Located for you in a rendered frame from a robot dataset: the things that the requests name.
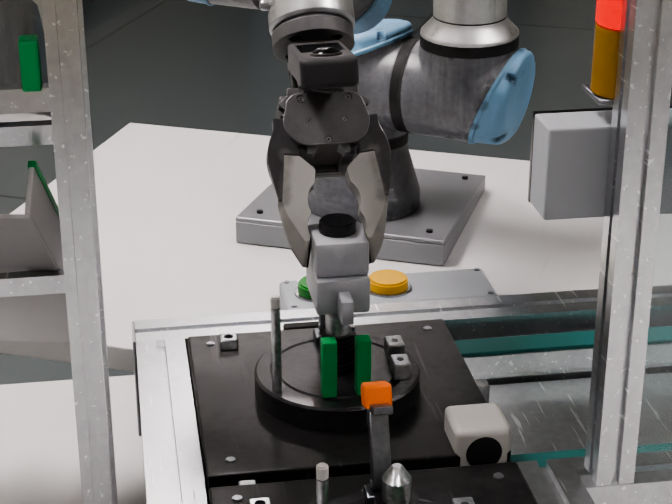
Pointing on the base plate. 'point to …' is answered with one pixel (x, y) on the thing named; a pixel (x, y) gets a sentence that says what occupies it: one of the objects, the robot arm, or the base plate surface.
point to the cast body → (339, 267)
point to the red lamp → (609, 13)
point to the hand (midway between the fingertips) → (338, 246)
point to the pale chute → (46, 243)
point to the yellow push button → (388, 281)
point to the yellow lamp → (604, 61)
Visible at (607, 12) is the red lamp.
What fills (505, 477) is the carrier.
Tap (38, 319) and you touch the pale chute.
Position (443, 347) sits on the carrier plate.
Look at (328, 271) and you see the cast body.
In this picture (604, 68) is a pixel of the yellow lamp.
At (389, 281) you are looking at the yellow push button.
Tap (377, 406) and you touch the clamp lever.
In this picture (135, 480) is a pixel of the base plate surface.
